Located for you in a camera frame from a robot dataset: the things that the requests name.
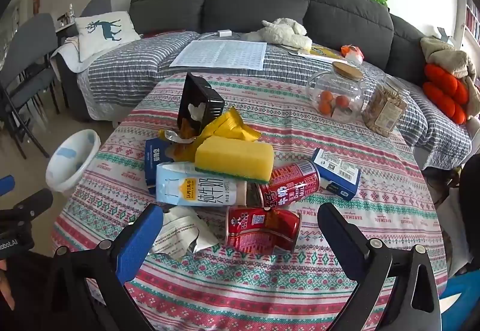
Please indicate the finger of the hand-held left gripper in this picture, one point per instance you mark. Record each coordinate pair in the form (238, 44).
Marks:
(5, 185)
(35, 201)

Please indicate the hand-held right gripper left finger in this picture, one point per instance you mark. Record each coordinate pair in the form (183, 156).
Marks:
(138, 241)

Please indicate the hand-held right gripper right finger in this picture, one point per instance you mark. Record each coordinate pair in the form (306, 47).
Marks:
(337, 229)

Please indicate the white paper wrapper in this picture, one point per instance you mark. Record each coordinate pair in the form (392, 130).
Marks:
(180, 233)

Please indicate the white trash bin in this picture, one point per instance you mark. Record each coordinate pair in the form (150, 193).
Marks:
(71, 162)

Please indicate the blue and white box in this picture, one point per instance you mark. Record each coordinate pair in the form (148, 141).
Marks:
(157, 158)
(335, 173)

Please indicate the red drink can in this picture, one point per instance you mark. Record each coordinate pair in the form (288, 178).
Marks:
(262, 231)
(292, 185)

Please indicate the white milk carton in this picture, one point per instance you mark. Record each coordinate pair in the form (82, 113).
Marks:
(195, 188)

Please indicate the yellow sponge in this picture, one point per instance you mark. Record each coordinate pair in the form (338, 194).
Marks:
(232, 156)

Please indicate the yellow snack bag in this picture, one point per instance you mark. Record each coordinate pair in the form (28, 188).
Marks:
(232, 125)

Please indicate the black plastic food tray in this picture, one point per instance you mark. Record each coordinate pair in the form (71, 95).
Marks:
(198, 91)

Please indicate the person's left hand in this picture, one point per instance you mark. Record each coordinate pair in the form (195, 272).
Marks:
(6, 289)

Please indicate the patterned tablecloth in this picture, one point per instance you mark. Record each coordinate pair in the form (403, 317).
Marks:
(262, 289)

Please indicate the small orange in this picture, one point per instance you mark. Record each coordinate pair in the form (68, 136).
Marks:
(325, 96)
(342, 101)
(324, 109)

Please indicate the clear plastic snack jar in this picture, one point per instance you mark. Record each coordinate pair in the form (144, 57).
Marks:
(384, 110)

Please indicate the blue plastic object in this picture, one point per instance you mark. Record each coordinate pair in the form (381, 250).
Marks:
(463, 301)

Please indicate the glass jar with wooden lid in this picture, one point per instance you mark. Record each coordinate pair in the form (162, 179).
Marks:
(352, 85)

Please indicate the white towel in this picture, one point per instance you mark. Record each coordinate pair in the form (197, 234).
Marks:
(71, 53)

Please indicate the grey striped quilt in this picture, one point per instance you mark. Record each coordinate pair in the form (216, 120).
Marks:
(123, 68)

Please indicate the orange plush cushion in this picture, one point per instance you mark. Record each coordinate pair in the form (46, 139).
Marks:
(446, 91)

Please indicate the orange and white packet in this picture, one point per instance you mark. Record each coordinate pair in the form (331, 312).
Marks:
(352, 53)

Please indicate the yellow book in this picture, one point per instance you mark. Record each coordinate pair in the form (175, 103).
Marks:
(322, 52)

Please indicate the white deer print pillow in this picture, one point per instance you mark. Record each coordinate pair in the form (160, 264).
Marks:
(105, 31)

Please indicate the white printed paper sheet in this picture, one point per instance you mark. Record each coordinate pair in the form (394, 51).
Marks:
(219, 53)

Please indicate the white plush toy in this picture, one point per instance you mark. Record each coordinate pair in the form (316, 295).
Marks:
(281, 33)

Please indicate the beige blanket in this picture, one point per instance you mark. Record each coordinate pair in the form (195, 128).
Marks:
(446, 53)

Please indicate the bookshelf with books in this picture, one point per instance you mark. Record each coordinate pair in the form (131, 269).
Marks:
(473, 16)

